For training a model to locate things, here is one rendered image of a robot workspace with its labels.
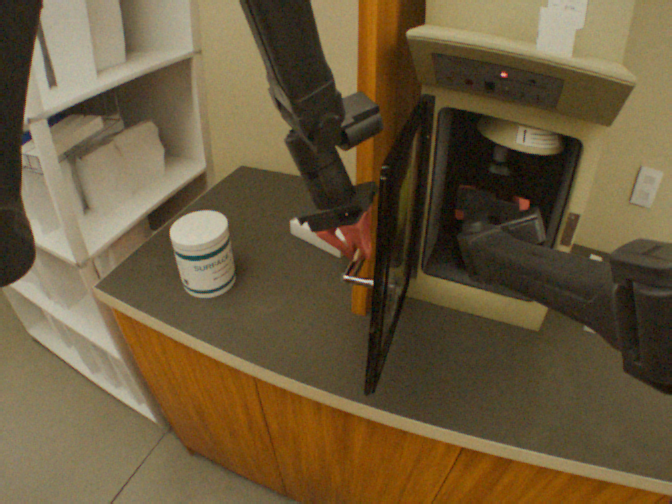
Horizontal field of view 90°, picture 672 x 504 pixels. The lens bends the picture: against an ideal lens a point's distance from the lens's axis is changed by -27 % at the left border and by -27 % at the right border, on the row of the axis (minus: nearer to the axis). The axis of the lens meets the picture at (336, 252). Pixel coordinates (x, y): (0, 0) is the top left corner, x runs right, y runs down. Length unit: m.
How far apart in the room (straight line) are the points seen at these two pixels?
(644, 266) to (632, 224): 1.01
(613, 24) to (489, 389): 0.66
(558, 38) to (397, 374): 0.62
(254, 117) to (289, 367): 0.89
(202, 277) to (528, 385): 0.70
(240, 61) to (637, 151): 1.20
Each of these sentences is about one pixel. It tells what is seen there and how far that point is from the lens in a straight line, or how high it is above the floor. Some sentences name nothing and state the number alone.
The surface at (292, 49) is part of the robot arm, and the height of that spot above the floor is 1.51.
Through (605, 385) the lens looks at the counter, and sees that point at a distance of 0.94.
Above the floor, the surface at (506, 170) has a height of 1.26.
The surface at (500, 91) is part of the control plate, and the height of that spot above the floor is 1.43.
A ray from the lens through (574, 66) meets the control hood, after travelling 0.60.
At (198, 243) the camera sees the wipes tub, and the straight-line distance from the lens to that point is 0.89.
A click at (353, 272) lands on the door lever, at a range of 0.59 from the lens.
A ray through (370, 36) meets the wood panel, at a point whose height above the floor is 1.49.
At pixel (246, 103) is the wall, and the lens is 1.46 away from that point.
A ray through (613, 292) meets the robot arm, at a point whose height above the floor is 1.39.
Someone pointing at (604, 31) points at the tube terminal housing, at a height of 1.55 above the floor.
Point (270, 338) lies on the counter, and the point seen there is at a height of 0.94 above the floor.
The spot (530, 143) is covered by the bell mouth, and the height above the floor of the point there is 1.33.
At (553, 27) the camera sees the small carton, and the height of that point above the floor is 1.55.
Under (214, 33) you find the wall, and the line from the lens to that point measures 1.48.
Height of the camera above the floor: 1.59
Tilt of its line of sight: 37 degrees down
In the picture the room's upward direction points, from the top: straight up
